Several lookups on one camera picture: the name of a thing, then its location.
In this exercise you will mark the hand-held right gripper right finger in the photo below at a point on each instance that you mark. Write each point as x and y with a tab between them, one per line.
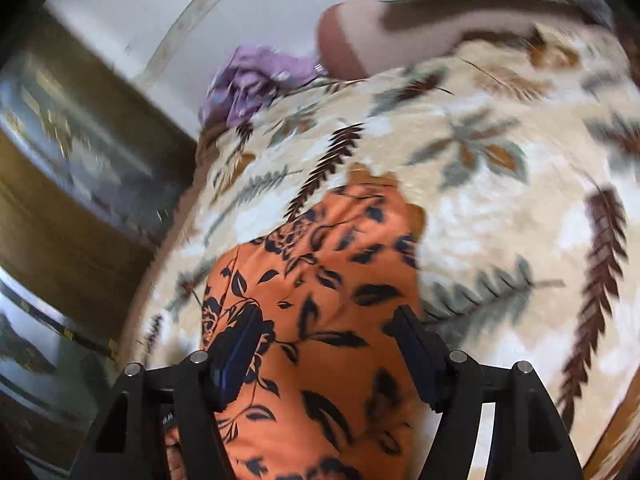
420	355

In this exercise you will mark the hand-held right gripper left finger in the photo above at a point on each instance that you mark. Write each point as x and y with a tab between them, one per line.
235	355

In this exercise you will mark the orange black floral garment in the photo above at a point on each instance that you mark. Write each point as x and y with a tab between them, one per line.
325	310

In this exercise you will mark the cream leaf-print blanket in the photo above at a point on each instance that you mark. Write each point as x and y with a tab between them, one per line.
475	210

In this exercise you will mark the wooden glass-door cabinet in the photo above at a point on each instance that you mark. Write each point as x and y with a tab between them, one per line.
75	185

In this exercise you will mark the purple crumpled cloth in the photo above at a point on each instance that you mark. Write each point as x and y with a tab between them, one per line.
250	85

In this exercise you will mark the brown bolster pillow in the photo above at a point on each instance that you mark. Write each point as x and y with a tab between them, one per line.
360	35

